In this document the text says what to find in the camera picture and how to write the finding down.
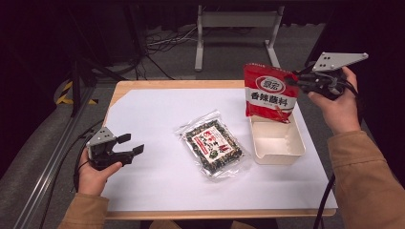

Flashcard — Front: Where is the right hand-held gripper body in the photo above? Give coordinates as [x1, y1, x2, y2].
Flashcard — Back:
[299, 52, 370, 101]

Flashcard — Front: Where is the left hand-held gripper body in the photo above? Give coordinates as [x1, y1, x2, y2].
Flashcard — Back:
[86, 126, 135, 171]

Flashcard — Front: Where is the red and white sauce packet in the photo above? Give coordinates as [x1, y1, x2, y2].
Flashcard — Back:
[243, 62, 300, 124]

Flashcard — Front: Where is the cream plastic box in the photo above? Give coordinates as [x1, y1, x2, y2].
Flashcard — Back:
[248, 113, 308, 166]

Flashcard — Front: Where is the person's left hand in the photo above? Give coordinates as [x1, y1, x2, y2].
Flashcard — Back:
[77, 148, 123, 197]

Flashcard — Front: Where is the person's right hand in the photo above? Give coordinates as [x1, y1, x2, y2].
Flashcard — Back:
[307, 66, 363, 136]

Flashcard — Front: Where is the yellow and black striped tape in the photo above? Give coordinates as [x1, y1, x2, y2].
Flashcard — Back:
[54, 80, 99, 107]

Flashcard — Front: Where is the black tripod stand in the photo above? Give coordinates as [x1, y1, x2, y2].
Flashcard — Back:
[66, 58, 128, 118]

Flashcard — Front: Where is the clear seaweed packet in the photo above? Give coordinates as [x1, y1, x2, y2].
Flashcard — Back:
[174, 109, 254, 183]

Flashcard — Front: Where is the white metal stand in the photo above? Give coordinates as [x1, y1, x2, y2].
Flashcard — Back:
[194, 4, 286, 73]

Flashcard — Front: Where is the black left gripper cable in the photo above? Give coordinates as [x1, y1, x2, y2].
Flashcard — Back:
[72, 119, 106, 194]

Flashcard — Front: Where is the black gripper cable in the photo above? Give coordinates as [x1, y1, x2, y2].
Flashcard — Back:
[72, 119, 106, 194]
[312, 173, 337, 229]

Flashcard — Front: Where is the aluminium rail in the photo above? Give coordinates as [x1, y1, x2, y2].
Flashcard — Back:
[12, 85, 96, 229]

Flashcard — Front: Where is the bundle of floor cables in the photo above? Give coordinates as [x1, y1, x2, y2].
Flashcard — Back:
[144, 25, 200, 55]

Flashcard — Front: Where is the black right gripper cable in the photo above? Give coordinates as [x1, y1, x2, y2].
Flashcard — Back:
[312, 173, 337, 229]

